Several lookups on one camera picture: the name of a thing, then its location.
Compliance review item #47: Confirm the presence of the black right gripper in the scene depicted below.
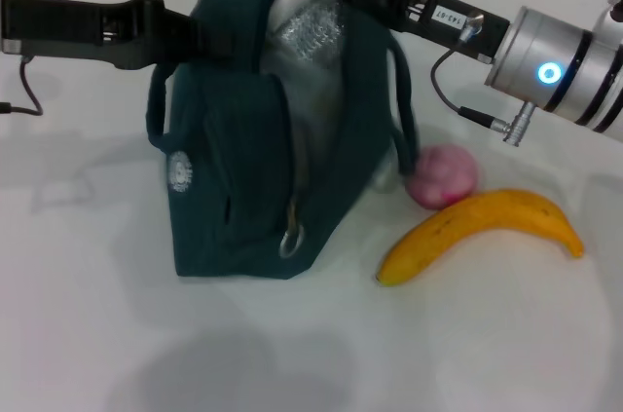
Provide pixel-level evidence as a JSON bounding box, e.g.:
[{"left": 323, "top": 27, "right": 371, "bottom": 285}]
[{"left": 300, "top": 0, "right": 512, "bottom": 62}]

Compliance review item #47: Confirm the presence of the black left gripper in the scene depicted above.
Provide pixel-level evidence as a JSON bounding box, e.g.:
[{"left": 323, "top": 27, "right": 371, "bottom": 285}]
[{"left": 0, "top": 0, "right": 233, "bottom": 70}]

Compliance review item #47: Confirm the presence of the dark teal insulated lunch bag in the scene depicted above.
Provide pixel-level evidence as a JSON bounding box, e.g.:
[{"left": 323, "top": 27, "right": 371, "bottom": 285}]
[{"left": 145, "top": 0, "right": 421, "bottom": 282}]

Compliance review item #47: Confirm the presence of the pink peach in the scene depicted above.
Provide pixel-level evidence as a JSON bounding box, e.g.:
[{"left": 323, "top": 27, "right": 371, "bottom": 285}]
[{"left": 406, "top": 143, "right": 479, "bottom": 211}]

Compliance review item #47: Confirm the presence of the yellow banana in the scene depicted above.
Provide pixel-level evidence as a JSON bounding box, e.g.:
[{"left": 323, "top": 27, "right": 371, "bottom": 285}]
[{"left": 375, "top": 189, "right": 585, "bottom": 288}]

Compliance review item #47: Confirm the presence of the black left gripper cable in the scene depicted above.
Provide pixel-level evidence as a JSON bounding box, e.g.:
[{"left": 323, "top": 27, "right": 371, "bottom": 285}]
[{"left": 0, "top": 55, "right": 45, "bottom": 117}]

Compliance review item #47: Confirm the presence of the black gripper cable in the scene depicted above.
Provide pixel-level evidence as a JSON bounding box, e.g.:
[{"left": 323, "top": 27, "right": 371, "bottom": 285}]
[
  {"left": 0, "top": 55, "right": 45, "bottom": 117},
  {"left": 430, "top": 49, "right": 536, "bottom": 144}
]

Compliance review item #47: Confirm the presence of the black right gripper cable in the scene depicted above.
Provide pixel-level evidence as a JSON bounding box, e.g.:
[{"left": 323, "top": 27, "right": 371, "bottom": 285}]
[{"left": 430, "top": 49, "right": 536, "bottom": 144}]

